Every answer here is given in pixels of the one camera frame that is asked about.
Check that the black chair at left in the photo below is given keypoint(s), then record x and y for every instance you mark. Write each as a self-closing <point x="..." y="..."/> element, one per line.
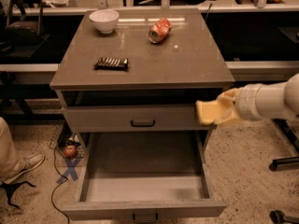
<point x="22" y="36"/>

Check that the orange ball on floor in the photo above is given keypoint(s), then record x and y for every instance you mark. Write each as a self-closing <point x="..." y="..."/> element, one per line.
<point x="70" y="151"/>

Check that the grey sneaker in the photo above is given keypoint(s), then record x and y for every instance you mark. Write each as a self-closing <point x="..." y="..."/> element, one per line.
<point x="31" y="163"/>

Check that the blue tape cross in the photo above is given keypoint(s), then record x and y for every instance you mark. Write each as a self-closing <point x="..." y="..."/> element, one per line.
<point x="70" y="171"/>

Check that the yellow sponge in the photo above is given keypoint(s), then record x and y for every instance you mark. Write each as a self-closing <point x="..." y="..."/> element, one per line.
<point x="207" y="112"/>

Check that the crushed red soda can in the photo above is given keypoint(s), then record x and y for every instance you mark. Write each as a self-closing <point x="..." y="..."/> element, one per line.
<point x="159" y="31"/>

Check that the white bowl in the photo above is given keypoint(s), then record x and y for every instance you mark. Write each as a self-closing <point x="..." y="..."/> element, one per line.
<point x="104" y="20"/>

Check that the grey drawer cabinet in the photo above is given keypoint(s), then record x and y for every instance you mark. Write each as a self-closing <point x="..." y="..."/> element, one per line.
<point x="182" y="69"/>

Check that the open middle drawer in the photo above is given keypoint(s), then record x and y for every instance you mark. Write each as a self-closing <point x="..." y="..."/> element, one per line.
<point x="144" y="177"/>

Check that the closed top drawer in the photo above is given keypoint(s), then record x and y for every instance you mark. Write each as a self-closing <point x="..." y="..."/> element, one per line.
<point x="133" y="118"/>

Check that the wire basket on floor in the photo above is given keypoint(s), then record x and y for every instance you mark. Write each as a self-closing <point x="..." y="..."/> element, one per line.
<point x="64" y="137"/>

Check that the person leg beige trousers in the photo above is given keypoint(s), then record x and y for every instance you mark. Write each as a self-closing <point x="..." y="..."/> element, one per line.
<point x="10" y="159"/>

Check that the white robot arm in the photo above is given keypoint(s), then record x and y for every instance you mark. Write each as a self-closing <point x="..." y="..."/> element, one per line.
<point x="255" y="102"/>

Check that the dark snack bar packet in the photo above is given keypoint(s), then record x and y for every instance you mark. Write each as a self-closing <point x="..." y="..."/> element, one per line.
<point x="108" y="63"/>

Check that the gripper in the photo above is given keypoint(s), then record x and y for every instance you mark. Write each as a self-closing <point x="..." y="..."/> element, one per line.
<point x="248" y="102"/>

